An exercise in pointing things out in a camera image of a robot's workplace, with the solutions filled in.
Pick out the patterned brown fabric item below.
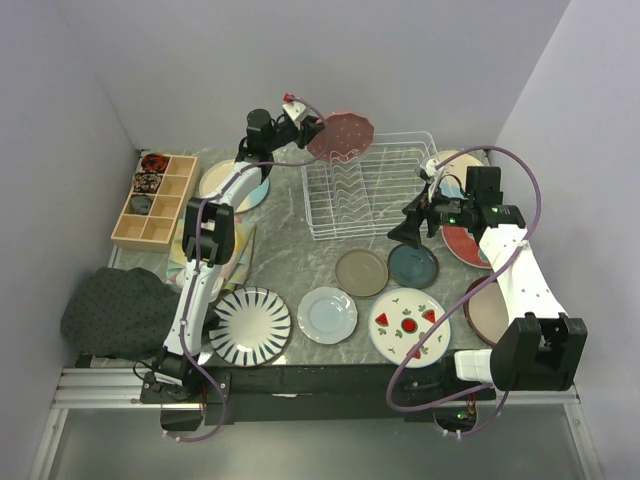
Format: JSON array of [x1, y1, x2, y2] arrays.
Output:
[[132, 172, 162, 194]]

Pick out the blue striped white plate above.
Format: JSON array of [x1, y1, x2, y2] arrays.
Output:
[[210, 287, 291, 367]]

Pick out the red teal floral plate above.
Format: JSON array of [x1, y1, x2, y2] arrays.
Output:
[[441, 226, 491, 269]]

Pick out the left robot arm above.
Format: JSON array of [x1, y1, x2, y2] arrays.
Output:
[[143, 100, 328, 402]]

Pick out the purple cable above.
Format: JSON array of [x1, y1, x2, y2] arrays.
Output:
[[167, 94, 329, 445], [387, 145, 543, 440]]

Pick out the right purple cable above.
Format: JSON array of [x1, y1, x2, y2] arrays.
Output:
[[387, 145, 543, 440]]

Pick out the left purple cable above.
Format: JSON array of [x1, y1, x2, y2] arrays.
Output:
[[167, 94, 329, 445]]

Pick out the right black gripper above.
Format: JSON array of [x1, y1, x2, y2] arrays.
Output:
[[387, 182, 474, 249]]

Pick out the watermelon pattern plate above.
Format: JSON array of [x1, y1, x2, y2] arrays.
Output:
[[368, 288, 452, 369]]

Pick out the light blue scalloped plate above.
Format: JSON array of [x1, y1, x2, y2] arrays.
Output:
[[297, 287, 358, 345]]

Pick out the grey fabric item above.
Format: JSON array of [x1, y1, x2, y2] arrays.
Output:
[[129, 194, 153, 216]]

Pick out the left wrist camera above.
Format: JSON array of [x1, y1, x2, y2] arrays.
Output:
[[282, 93, 308, 124]]

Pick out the cream blue plate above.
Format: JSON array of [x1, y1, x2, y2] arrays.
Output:
[[440, 154, 483, 198], [199, 159, 270, 213]]

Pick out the beige saucer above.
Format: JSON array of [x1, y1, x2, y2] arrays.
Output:
[[334, 249, 389, 297]]

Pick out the wooden compartment box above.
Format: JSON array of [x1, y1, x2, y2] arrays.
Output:
[[111, 152, 201, 253]]

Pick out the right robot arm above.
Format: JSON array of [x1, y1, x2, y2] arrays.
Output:
[[388, 166, 587, 399]]

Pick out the black table front beam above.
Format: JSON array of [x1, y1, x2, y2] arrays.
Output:
[[139, 362, 501, 426]]

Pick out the red black fabric item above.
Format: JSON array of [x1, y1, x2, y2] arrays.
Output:
[[140, 153, 170, 174]]

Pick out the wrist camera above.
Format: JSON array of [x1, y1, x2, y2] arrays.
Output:
[[416, 157, 443, 194], [282, 93, 308, 124]]

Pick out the floral pastel cloth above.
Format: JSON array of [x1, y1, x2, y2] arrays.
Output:
[[165, 219, 256, 291]]

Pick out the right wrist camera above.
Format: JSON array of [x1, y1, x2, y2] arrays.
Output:
[[416, 157, 443, 194]]

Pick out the white wire dish rack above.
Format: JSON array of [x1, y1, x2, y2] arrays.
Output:
[[302, 131, 439, 240]]

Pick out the maroon rim beige plate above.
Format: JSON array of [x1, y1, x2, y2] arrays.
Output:
[[463, 281, 509, 346]]

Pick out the teal saucer brown rim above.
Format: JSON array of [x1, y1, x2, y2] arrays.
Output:
[[387, 245, 440, 289]]

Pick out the dark dotted cloth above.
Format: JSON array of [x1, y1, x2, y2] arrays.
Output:
[[60, 267, 179, 361]]

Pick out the pink polka dot plate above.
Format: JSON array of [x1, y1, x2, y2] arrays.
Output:
[[306, 111, 375, 163]]

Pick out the cream blue plate left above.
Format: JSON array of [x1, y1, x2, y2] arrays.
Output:
[[199, 159, 270, 213]]

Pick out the cream blue plate right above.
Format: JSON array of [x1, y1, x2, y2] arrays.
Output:
[[440, 154, 483, 198]]

